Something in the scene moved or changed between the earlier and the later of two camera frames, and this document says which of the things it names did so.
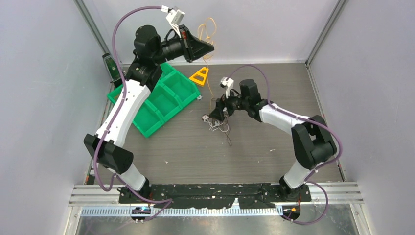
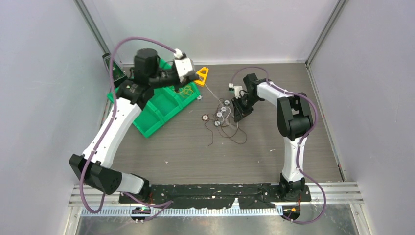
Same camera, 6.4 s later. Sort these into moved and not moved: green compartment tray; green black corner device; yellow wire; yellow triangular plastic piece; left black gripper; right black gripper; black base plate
Moved: right black gripper; left black gripper; yellow wire
Not moved: yellow triangular plastic piece; green compartment tray; black base plate; green black corner device
